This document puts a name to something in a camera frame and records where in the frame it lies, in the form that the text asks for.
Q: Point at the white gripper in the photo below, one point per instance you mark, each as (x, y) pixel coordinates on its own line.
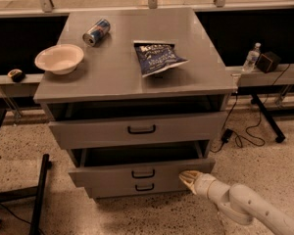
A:
(204, 184)

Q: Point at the grey drawer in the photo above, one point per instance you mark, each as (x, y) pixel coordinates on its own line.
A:
(133, 190)
(126, 165)
(122, 131)

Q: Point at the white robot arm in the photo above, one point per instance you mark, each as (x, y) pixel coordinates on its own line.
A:
(238, 202)

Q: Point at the grey top drawer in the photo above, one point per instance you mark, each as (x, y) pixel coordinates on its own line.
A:
(122, 131)

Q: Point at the grey bottom drawer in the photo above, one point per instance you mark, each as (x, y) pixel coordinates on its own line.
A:
(133, 190)

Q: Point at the grey metal drawer cabinet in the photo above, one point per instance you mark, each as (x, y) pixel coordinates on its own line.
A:
(108, 83)

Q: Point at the black wheeled stand leg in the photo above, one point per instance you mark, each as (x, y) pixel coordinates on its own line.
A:
(279, 134)

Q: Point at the blue chip bag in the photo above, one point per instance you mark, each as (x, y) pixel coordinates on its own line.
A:
(156, 57)

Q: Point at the clear plastic water bottle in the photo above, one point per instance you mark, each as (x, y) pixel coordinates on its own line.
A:
(252, 58)

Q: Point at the small black box speaker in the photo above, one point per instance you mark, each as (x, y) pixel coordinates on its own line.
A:
(268, 62)

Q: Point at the black metal stand left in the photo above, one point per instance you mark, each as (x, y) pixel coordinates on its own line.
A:
(35, 191)

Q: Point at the blue silver drink can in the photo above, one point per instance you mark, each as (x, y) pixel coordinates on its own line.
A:
(97, 32)

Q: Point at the white bowl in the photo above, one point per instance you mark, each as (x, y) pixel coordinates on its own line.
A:
(59, 59)

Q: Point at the black power adapter with cable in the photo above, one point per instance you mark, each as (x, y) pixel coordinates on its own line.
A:
(228, 132)

